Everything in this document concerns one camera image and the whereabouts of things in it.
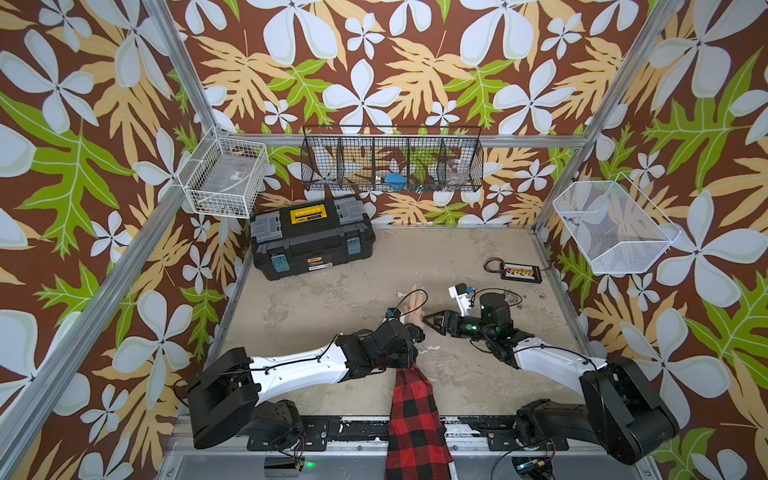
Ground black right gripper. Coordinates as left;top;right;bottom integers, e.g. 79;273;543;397
423;310;496;344

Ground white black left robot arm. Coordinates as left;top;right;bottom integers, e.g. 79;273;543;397
186;318;425;451

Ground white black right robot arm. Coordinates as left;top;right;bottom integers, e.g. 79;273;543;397
423;292;680;465

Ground red black plaid sleeve forearm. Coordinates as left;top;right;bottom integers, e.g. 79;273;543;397
384;366;454;480

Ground mannequin hand peace sign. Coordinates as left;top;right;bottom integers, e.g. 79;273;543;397
402;284;427;328

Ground black charging board yellow connectors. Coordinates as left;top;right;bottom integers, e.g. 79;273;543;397
500;263;542;284

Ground black plastic toolbox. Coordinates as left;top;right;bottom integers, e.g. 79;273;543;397
250;195;376;281

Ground blue object in basket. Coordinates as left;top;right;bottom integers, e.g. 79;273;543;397
384;173;408;192

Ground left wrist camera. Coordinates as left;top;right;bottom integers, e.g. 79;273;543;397
385;307;402;321

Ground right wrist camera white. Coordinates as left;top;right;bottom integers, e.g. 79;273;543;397
449;283;475;317

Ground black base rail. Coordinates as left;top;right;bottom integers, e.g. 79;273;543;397
242;413;569;453

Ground black wire basket back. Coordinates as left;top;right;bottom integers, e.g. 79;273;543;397
299;125;485;193

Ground white wire basket right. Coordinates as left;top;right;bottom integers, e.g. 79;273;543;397
553;173;682;275

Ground white wire basket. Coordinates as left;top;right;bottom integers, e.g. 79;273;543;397
179;128;270;219
553;173;682;275

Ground white wire basket left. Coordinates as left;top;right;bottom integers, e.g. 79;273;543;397
179;128;270;219

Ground aluminium frame post right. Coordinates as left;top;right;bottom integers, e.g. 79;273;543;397
531;1;680;232

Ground aluminium frame post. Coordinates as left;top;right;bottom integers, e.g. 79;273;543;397
142;0;219;133
531;1;680;232

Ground aluminium frame post left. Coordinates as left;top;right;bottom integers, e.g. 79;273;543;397
142;0;219;133

